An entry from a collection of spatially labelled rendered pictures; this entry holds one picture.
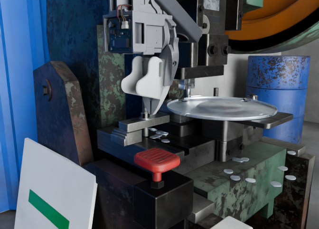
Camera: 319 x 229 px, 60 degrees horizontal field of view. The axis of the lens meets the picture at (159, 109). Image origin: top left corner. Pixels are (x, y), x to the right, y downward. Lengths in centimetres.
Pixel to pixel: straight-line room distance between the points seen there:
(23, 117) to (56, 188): 84
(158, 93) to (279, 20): 70
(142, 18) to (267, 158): 57
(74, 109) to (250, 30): 68
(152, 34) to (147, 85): 7
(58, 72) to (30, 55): 84
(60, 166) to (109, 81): 33
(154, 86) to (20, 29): 140
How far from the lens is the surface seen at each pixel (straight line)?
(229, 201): 70
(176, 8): 44
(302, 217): 102
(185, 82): 82
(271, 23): 107
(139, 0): 40
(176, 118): 78
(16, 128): 179
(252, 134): 92
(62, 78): 91
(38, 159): 113
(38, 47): 175
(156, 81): 42
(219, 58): 77
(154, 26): 40
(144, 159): 46
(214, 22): 80
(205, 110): 72
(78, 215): 92
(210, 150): 74
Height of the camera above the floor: 93
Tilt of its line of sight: 12 degrees down
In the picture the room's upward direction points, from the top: straight up
